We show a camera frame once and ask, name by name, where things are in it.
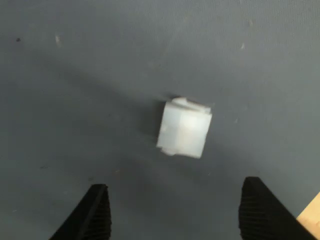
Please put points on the small white plastic terminal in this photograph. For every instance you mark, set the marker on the small white plastic terminal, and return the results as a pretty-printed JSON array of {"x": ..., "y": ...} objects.
[{"x": 183, "y": 127}]

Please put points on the dark grey mat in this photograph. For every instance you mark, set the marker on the dark grey mat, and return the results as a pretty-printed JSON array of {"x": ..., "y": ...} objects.
[{"x": 75, "y": 100}]

